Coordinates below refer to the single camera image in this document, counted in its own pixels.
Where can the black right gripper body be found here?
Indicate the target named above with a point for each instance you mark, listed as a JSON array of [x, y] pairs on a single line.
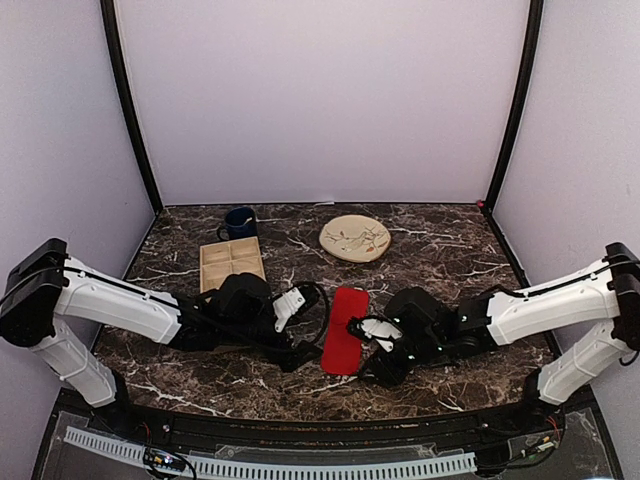
[[426, 347]]

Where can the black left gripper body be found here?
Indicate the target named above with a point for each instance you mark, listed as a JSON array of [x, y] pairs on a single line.
[[241, 334]]

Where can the red sock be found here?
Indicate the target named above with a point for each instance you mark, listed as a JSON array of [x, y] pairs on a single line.
[[342, 351]]

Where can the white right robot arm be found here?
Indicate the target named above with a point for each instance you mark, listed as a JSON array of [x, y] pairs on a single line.
[[605, 293]]

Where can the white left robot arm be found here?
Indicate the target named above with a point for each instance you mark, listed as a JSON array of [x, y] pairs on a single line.
[[49, 286]]

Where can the wooden compartment tray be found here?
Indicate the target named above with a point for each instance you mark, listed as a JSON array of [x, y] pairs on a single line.
[[221, 259]]

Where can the dark blue mug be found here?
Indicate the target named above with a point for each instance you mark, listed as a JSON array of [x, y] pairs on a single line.
[[239, 223]]

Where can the round beige woven mat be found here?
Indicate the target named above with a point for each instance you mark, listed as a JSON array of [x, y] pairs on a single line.
[[355, 238]]

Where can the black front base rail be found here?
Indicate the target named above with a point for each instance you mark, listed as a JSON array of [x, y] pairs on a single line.
[[199, 430]]

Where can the white slotted cable duct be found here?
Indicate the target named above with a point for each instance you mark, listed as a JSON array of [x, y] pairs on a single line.
[[201, 466]]

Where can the black left frame post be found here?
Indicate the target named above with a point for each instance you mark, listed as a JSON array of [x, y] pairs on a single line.
[[120, 74]]

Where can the black frame post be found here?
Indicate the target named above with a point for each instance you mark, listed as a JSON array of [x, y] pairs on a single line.
[[525, 70], [120, 74]]

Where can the black right frame post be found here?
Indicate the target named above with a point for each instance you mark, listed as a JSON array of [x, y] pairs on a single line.
[[525, 70]]

